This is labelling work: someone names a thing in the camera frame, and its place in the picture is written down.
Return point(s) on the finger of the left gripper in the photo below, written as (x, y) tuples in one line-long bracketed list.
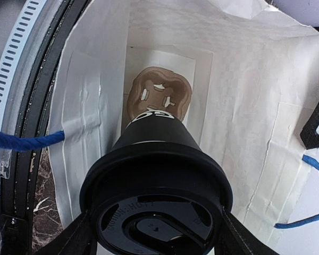
[(309, 135)]

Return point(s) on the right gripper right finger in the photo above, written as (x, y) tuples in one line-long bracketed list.
[(234, 238)]

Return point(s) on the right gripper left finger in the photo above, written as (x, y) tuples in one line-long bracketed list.
[(77, 238)]

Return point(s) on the black coffee cup lid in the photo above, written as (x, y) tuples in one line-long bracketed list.
[(156, 198)]

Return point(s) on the checkered paper takeout bag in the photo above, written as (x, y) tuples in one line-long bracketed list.
[(254, 73)]

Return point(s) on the black paper coffee cup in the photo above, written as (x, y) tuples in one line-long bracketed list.
[(152, 131)]

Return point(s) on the brown cardboard cup carrier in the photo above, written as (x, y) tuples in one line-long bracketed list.
[(160, 89)]

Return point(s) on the white slotted cable duct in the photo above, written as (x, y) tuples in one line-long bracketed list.
[(14, 47)]

